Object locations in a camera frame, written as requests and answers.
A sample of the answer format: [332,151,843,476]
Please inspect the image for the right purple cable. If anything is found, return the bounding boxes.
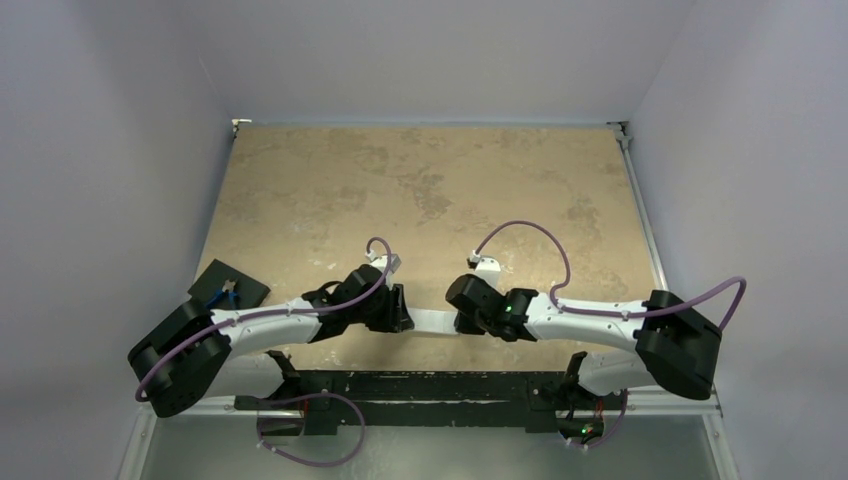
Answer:
[470,219,748,331]

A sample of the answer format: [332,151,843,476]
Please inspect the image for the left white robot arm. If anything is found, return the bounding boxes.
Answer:
[127,264,414,418]

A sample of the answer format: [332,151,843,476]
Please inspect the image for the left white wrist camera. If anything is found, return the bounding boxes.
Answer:
[366,251,402,290]

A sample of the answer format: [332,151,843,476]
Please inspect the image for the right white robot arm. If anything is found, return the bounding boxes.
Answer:
[445,274,722,407]

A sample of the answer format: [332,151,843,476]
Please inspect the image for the aluminium frame rail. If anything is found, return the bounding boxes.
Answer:
[609,122,737,480]

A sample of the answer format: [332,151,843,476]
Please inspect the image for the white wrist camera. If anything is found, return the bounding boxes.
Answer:
[366,251,402,290]
[467,251,501,287]

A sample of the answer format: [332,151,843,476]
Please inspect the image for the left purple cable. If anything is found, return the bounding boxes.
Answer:
[134,236,393,403]

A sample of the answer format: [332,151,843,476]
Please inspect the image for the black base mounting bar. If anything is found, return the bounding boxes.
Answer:
[234,354,627,440]

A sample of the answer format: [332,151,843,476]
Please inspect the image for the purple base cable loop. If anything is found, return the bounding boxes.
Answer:
[255,390,366,469]

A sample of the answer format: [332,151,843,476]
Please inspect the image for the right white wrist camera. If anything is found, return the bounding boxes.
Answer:
[467,251,501,287]

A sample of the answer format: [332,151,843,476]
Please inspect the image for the black box with blue tool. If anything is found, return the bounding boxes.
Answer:
[187,259,271,310]

